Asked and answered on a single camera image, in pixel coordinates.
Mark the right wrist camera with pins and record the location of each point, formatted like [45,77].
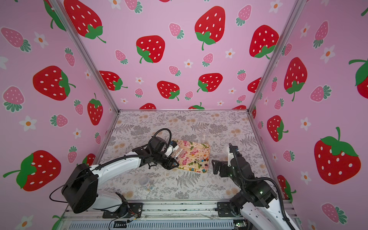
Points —
[232,156]

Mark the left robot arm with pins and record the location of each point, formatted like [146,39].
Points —
[82,190]

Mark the poured candies on tray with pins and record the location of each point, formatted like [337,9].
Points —
[198,163]

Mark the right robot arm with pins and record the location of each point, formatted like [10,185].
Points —
[256,201]

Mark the white vented strip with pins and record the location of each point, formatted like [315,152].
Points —
[153,225]

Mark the aluminium front rail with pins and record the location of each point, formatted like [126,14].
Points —
[172,210]

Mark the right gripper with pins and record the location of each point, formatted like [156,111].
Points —
[227,164]

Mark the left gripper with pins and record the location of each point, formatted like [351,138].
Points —
[169,164]

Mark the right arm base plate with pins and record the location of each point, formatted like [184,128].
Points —
[230,208]

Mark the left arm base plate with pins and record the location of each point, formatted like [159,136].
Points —
[125,210]

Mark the floral yellow tray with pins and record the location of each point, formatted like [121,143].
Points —
[193,148]

